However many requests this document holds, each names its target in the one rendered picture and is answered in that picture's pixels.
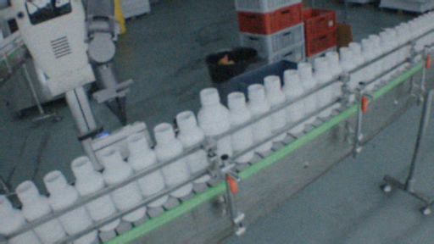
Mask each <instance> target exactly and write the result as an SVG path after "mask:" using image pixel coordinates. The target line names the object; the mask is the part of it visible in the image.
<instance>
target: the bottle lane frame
mask: <svg viewBox="0 0 434 244"><path fill-rule="evenodd" d="M421 68H422V61H421V62H420V63H419V64H417V65H416V66H415V67H412V68H411V69H409V71H407V72H403V74H402V75H400V76H399V77H397V78H395V79H394V80H393V81H390V83H389V82H388V83H387V84H385V85H384V86H383V87H382V88H379V90H378V91H374V92H373V93H371V96H373V97H376V99H375V101H372V100H369V99H368V105H367V110H366V112H365V113H364V112H363V113H362V122H361V130H360V133H361V134H362V135H363V140H362V142H361V146H363V145H364V144H365V143H366V142H368V141H369V140H370V139H372V138H373V137H374V136H376V135H377V134H378V133H379V132H381V131H382V130H384V129H385V128H386V127H387V126H389V125H390V124H392V122H394V121H395V120H396V119H398V117H400V116H401V115H402V114H403V113H404V112H406V111H407V110H409V109H410V108H411V107H413V105H415V104H416V103H417V102H416V101H415V100H416V99H417V98H416V97H413V96H412V95H411V94H410V89H411V86H414V85H413V84H411V81H412V77H413V76H415V81H414V84H415V85H417V86H419V85H420V74H421ZM424 88H425V91H424V92H423V96H424V95H427V93H429V92H430V91H431V90H433V88H434V58H431V61H430V66H429V68H426V73H425V79H424ZM417 90H418V87H415V86H414V89H413V95H415V96H418V94H419V92H418V91H417ZM347 108H348V107H347ZM339 112H340V111H339ZM349 119H351V127H350V128H351V131H353V132H355V127H356V119H357V103H355V104H354V105H353V106H352V107H350V108H348V109H345V110H343V111H342V112H340V113H339V114H337V115H335V117H334V118H333V116H331V119H330V120H328V121H327V122H323V124H322V125H320V126H318V127H315V128H314V129H313V130H312V131H310V132H308V133H306V132H304V133H305V135H303V136H300V137H299V138H295V137H294V138H295V141H293V142H292V143H290V144H288V145H286V144H284V143H283V144H284V147H283V148H281V149H279V150H276V151H275V150H272V149H271V150H272V151H273V153H271V154H270V155H269V156H268V157H266V158H263V157H261V156H260V157H261V158H262V159H261V160H260V161H258V162H257V163H254V164H250V163H248V162H247V163H248V164H249V166H248V167H247V168H245V170H243V171H241V172H239V171H236V174H237V175H239V176H240V177H242V179H243V181H242V183H239V184H238V183H236V194H235V199H236V209H237V212H239V213H243V215H244V217H243V218H244V220H243V225H244V226H245V227H247V226H248V225H250V224H252V222H254V221H255V220H257V219H259V218H262V217H263V216H265V215H266V214H267V213H269V212H270V211H272V210H273V209H275V208H277V207H278V206H279V205H280V204H281V203H283V202H285V201H286V200H287V199H288V198H290V197H292V196H294V195H295V194H297V193H298V192H300V191H301V190H302V189H304V188H305V187H306V186H307V185H309V184H310V183H312V182H313V181H315V180H317V179H318V178H320V177H321V176H322V175H324V174H326V173H327V172H329V170H330V169H332V168H334V167H335V166H336V165H337V164H339V163H341V161H343V160H344V159H346V158H347V157H348V156H350V155H351V154H353V153H352V148H353V146H350V145H349V144H348V141H345V140H346V133H347V132H349V130H348V129H347V120H349ZM208 185H209V189H208V190H207V191H204V192H202V193H200V194H197V193H195V192H194V191H193V194H194V197H193V198H191V199H190V200H188V201H186V202H183V201H181V200H180V199H178V201H179V204H178V205H176V206H174V207H173V208H171V209H169V210H167V209H166V208H165V207H163V210H164V212H163V213H162V214H160V215H159V216H157V217H155V218H151V217H150V216H149V215H147V218H148V221H146V222H145V223H144V224H142V225H138V226H135V225H134V224H133V223H132V224H131V225H132V229H131V230H128V231H127V232H125V233H123V234H122V235H120V234H119V233H118V232H117V231H115V234H116V237H115V238H114V239H113V238H112V239H110V240H109V241H106V242H102V241H101V239H99V242H100V244H219V243H220V242H222V241H224V240H226V239H228V238H229V237H231V236H234V234H233V232H232V229H233V224H232V222H231V220H230V218H229V217H228V213H227V208H228V207H229V204H227V205H226V203H225V194H227V192H226V186H225V181H224V180H223V181H221V182H220V183H218V184H216V185H214V186H211V185H210V184H208Z"/></svg>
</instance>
